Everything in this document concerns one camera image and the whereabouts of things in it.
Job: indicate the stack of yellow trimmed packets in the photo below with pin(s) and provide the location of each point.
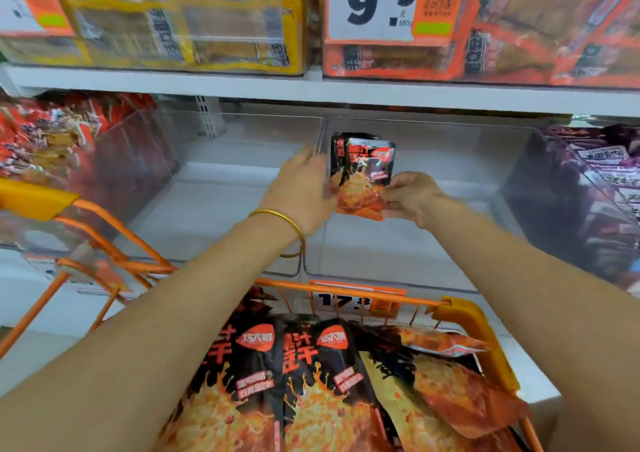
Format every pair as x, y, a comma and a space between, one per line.
200, 22

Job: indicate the orange shopping cart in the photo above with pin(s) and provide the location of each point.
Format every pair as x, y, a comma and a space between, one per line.
40, 199

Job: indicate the person's right forearm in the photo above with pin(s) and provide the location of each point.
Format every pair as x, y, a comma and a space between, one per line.
560, 317

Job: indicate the person's left hand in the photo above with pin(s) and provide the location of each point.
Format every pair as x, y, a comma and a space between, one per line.
300, 192

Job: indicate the pile of red tan packets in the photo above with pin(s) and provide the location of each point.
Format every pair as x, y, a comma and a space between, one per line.
50, 132

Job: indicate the pile of purple packets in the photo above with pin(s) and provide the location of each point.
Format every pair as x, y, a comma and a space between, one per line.
605, 197

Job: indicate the person's left forearm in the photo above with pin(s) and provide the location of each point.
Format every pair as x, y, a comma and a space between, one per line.
120, 367

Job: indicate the person's right hand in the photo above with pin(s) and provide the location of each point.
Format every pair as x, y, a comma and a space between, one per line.
410, 195

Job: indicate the pile of black orange snacks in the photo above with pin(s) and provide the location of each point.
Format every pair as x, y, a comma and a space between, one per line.
300, 387

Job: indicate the stack of orange trimmed packets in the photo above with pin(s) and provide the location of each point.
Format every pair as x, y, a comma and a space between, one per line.
560, 27

